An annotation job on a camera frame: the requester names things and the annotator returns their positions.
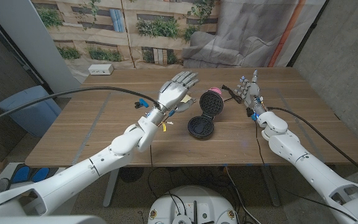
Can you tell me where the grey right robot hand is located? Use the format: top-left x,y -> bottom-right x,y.
234,69 -> 269,118

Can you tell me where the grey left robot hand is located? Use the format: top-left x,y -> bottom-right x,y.
156,70 -> 200,114

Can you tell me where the pink mini sandwich press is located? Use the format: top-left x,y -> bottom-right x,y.
187,86 -> 225,139

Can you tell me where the printed fabric backdrop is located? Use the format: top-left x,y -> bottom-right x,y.
31,0 -> 328,83

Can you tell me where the white power strip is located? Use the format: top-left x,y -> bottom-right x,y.
88,63 -> 114,76

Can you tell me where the grey table leg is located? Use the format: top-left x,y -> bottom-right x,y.
261,165 -> 281,208

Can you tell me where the white robot torso base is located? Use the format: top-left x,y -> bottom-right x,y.
147,185 -> 239,224

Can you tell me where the white table leg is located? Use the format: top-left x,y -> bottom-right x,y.
103,167 -> 120,208

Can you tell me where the blue plastic bin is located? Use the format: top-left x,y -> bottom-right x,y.
0,85 -> 62,138

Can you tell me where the blue foot pedal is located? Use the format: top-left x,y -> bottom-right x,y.
31,167 -> 50,183
12,166 -> 30,184

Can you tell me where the black press power cord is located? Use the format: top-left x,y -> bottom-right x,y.
221,85 -> 242,105

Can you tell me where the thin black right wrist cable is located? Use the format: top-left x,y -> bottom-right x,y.
254,120 -> 358,222

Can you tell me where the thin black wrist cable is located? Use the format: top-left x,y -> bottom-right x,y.
254,120 -> 358,222
147,144 -> 155,200

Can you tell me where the thin black left wrist cable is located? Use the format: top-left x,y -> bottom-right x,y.
147,144 -> 155,200

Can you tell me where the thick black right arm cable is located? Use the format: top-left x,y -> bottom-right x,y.
267,106 -> 358,184

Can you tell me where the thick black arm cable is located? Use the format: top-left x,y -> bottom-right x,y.
267,106 -> 358,184
0,86 -> 162,129

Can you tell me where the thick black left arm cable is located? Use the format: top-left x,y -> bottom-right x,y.
0,86 -> 162,129

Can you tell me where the white wall panel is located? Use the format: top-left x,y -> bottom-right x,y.
0,0 -> 82,99

